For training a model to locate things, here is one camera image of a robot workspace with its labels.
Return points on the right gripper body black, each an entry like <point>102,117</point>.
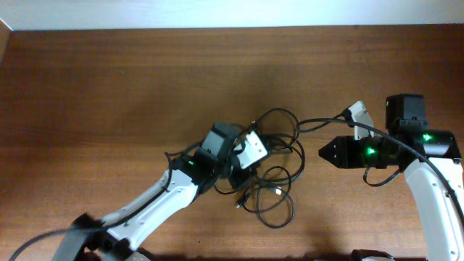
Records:
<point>343,153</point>

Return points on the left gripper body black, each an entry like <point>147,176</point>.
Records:
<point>238,178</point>

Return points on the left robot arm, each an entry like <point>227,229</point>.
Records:
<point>219,132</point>

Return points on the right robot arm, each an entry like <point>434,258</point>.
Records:
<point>438,216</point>

